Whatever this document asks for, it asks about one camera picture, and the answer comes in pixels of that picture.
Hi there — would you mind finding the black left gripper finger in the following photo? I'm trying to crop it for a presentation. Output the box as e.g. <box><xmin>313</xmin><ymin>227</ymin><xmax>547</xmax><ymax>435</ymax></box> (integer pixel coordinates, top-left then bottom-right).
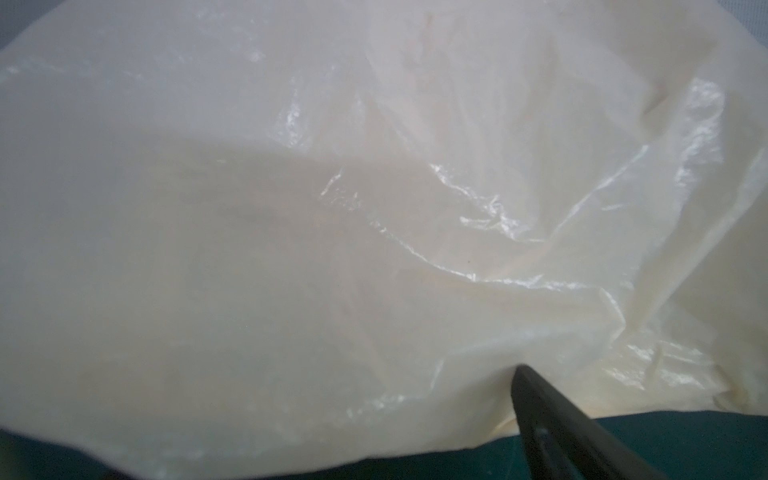
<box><xmin>510</xmin><ymin>364</ymin><xmax>666</xmax><ymax>480</ymax></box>

